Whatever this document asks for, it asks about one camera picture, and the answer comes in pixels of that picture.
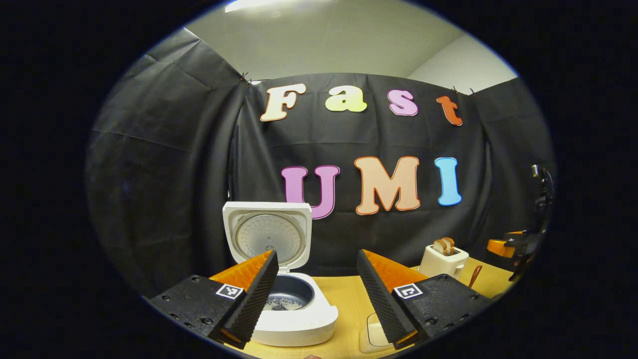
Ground white rice grains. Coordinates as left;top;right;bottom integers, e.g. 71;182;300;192
264;294;305;311

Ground clear plastic container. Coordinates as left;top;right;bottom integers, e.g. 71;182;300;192
360;312;395;354

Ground black backdrop cloth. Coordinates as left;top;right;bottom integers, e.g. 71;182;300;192
85;27;556;300

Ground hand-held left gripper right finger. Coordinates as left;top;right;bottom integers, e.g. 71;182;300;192
356;248;494;350

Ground white toaster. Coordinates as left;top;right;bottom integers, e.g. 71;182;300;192
418;243;470;280

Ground white rice cooker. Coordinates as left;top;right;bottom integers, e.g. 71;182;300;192
222;201;338;347

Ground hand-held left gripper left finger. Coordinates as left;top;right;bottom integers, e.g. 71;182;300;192
144;249;280;350

